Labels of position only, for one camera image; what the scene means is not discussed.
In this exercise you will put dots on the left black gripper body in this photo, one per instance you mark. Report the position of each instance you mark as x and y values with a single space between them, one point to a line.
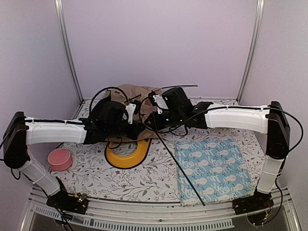
131 127

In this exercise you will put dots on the right aluminium frame post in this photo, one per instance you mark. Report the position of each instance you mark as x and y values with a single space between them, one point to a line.
251 51

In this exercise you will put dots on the blue snowman pattern mat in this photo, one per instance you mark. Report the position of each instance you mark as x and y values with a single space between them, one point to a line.
211 172

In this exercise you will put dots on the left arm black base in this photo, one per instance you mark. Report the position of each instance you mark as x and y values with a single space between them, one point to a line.
77 203

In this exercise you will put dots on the aluminium frame post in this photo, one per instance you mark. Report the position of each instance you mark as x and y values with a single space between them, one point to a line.
64 34
251 51

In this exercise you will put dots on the left aluminium frame post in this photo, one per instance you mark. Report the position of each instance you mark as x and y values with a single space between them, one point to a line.
64 34

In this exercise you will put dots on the aluminium front rail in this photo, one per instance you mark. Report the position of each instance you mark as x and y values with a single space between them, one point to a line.
132 216

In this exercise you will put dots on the pink round bowl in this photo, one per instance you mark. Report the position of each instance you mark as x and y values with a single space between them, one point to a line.
60 159

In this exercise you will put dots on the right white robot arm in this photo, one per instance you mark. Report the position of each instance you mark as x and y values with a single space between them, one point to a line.
265 119

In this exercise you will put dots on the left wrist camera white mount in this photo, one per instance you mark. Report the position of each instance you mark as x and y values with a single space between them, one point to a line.
129 112

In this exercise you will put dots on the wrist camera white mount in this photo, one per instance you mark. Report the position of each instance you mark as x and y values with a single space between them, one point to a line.
129 112
157 101

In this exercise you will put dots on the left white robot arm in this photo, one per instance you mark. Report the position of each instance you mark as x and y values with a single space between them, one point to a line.
24 131

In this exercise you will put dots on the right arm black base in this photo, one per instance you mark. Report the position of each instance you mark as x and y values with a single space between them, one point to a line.
259 205

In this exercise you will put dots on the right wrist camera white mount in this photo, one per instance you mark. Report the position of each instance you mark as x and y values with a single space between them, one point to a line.
157 101

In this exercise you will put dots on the beige fabric pet tent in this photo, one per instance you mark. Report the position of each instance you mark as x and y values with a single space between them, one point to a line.
136 95

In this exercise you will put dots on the yellow pet bowl stand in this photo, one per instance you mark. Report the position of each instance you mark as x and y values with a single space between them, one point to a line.
130 160

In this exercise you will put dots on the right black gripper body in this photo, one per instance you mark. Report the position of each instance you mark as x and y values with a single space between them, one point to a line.
155 119

